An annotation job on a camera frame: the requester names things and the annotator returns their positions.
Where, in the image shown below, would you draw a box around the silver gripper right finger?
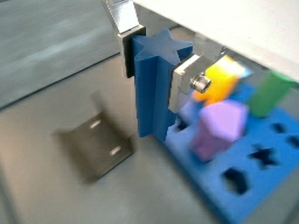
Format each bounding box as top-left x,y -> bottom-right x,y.
169,33 -> 227,113

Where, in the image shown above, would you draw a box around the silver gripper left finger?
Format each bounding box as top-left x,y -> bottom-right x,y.
102,0 -> 146,78

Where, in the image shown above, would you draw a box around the dark blue star block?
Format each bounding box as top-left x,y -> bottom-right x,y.
133,28 -> 193,142

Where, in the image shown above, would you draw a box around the blue shape sorter board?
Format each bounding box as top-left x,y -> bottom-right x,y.
165,82 -> 299,224

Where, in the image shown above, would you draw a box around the yellow arch block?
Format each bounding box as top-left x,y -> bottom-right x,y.
191,55 -> 246,106

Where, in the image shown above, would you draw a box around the purple pentagon block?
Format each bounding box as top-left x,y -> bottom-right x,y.
191,100 -> 249,162

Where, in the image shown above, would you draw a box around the green cylinder block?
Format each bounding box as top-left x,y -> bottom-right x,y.
248,70 -> 297,118

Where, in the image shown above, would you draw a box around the dark curved holder stand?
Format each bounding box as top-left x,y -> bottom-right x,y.
54,112 -> 134,183

